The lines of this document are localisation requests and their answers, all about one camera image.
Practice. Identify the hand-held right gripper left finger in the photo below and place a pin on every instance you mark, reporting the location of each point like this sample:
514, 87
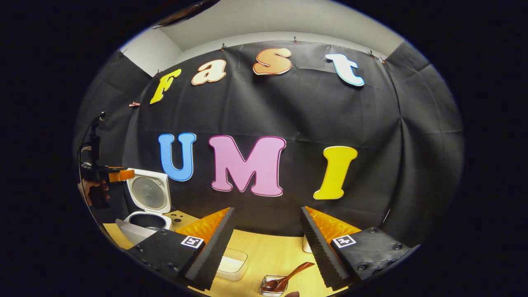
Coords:
214, 251

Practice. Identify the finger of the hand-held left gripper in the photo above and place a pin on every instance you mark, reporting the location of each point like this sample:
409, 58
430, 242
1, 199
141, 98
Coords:
121, 175

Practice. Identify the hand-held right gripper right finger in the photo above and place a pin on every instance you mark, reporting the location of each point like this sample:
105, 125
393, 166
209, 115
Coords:
324, 255

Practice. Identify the white rice heap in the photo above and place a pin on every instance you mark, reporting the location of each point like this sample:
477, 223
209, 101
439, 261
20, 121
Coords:
231, 264

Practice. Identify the white rice cooker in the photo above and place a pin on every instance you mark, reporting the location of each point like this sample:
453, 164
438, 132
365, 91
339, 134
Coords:
148, 194

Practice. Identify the brown wooden spoon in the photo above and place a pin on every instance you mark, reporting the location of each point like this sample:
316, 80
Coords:
295, 273

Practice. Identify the clear square chopstick holder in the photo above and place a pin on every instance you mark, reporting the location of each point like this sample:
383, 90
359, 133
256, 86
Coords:
268, 291

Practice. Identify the white toaster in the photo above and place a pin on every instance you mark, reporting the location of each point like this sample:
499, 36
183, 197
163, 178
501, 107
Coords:
306, 245

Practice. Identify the clear plastic box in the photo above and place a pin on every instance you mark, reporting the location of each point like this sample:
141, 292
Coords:
232, 266

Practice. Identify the black backdrop cloth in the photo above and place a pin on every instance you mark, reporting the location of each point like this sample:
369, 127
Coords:
288, 111

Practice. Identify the dark brown blurred object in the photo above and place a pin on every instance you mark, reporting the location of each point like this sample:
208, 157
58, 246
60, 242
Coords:
185, 12

